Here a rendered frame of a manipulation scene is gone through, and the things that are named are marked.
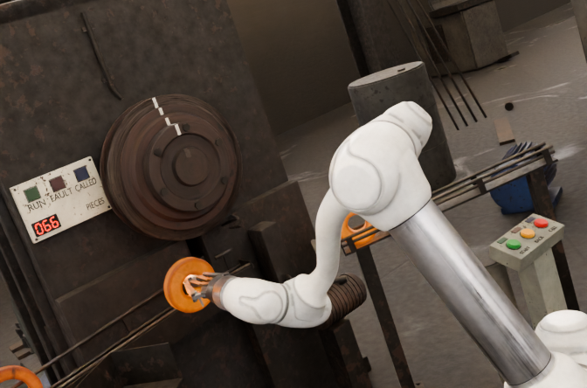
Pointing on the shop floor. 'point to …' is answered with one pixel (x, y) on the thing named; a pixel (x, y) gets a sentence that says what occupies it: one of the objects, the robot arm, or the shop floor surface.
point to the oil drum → (384, 93)
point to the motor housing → (344, 334)
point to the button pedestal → (535, 266)
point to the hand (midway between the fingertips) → (189, 279)
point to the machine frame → (263, 198)
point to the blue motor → (517, 201)
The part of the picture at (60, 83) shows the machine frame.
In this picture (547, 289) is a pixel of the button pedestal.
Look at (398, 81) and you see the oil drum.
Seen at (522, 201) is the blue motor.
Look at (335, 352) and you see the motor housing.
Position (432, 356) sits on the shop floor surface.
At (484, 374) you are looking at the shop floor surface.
